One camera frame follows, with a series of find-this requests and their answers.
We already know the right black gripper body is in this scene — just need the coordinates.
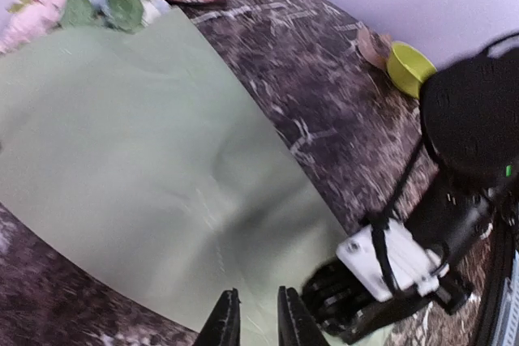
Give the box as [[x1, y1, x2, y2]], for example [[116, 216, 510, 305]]
[[302, 259, 473, 344]]

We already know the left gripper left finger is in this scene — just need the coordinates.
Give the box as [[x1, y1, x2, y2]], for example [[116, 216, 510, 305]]
[[195, 288, 240, 346]]

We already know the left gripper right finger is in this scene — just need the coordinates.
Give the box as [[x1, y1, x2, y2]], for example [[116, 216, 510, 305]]
[[277, 286, 329, 346]]

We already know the green and pink wrapping paper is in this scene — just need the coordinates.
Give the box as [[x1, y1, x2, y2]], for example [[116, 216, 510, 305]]
[[1, 9, 345, 345]]

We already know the lime green plastic bowl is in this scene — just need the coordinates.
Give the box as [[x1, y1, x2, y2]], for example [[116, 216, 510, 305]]
[[386, 41, 437, 99]]

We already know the tan ribbon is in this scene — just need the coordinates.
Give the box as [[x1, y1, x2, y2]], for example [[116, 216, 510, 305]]
[[357, 27, 392, 71]]

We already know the white fake flower stem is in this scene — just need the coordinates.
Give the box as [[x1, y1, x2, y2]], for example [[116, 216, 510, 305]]
[[59, 0, 171, 33]]

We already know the pink rose fake flower stem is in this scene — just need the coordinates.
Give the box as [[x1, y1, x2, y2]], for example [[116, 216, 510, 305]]
[[1, 0, 67, 54]]

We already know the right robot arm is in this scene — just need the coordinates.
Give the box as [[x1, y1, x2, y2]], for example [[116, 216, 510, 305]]
[[301, 46, 518, 344]]

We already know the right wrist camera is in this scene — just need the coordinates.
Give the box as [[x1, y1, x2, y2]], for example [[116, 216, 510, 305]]
[[336, 219, 449, 302]]

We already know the white slotted cable duct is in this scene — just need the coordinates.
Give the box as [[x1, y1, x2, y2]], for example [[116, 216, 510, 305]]
[[492, 251, 518, 346]]

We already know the black front table rail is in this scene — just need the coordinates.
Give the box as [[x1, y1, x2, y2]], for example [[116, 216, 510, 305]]
[[471, 220, 518, 345]]

